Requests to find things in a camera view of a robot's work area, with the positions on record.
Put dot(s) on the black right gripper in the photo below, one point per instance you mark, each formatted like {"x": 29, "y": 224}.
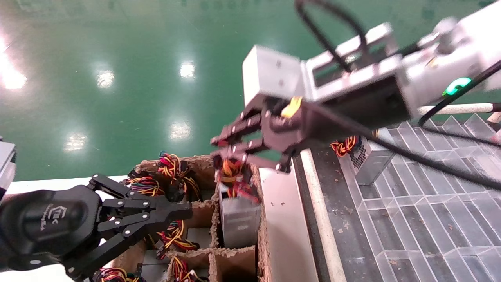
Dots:
{"x": 352, "y": 113}

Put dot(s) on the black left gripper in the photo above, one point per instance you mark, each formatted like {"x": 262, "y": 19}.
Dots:
{"x": 47, "y": 223}

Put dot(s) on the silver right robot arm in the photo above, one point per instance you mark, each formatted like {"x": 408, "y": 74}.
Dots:
{"x": 469, "y": 35}

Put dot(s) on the brown cardboard divider box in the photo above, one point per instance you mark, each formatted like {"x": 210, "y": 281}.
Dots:
{"x": 265, "y": 235}

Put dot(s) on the conveyor with clear dividers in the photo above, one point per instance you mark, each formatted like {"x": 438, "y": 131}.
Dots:
{"x": 332, "y": 219}

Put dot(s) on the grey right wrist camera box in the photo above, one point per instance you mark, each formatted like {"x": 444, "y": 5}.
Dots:
{"x": 270, "y": 74}

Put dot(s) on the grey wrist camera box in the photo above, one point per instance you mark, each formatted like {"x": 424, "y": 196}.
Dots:
{"x": 270, "y": 74}
{"x": 7, "y": 164}

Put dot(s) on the white padded cart rail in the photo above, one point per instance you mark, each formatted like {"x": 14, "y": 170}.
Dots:
{"x": 319, "y": 211}
{"x": 458, "y": 108}
{"x": 495, "y": 117}

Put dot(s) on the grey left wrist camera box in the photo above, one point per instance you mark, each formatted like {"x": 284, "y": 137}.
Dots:
{"x": 7, "y": 164}

